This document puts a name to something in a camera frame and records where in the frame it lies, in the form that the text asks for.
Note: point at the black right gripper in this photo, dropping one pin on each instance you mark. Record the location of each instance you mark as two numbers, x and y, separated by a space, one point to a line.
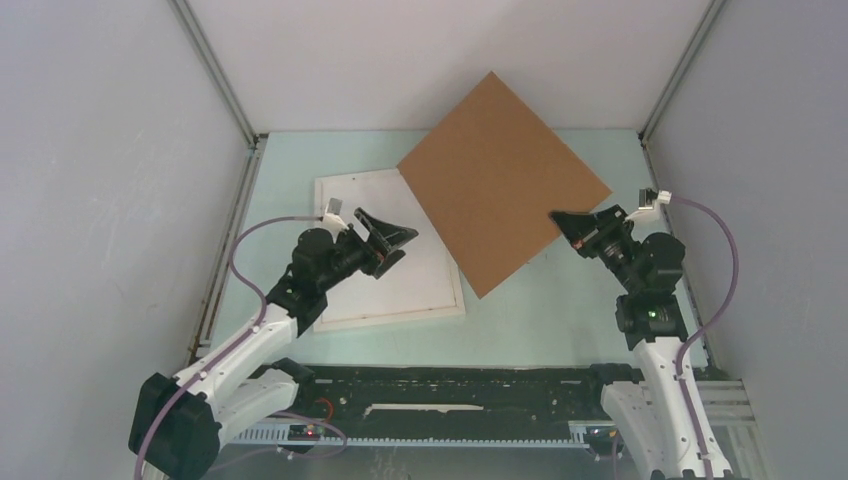
583 230

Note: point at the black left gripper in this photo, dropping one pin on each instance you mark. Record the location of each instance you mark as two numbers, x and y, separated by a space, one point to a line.
390 237

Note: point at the sunset landscape photo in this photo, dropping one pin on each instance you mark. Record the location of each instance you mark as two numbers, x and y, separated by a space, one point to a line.
424 278

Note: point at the brown backing board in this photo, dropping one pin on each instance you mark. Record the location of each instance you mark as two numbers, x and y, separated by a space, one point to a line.
487 176

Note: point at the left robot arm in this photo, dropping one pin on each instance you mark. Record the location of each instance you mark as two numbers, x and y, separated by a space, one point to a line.
181 422

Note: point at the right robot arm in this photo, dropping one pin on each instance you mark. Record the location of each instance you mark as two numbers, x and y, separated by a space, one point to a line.
660 418

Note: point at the white picture frame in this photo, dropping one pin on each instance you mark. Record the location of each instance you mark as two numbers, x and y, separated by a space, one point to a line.
324 199

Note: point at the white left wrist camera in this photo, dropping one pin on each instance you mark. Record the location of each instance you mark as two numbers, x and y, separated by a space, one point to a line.
331 219

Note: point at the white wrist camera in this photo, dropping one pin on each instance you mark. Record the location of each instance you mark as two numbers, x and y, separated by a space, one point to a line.
331 219
650 205

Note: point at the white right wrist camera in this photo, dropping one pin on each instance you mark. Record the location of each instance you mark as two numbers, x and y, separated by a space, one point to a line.
650 205

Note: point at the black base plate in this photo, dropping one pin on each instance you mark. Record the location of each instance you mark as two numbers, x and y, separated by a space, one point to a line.
459 404

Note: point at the aluminium corner rail left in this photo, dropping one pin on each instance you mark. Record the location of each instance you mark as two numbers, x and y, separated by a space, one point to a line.
198 39

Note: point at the aluminium corner rail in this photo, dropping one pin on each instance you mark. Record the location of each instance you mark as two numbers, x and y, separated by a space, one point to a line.
699 37
198 39

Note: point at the aluminium corner rail right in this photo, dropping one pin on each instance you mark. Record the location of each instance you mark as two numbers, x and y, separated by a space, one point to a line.
699 37

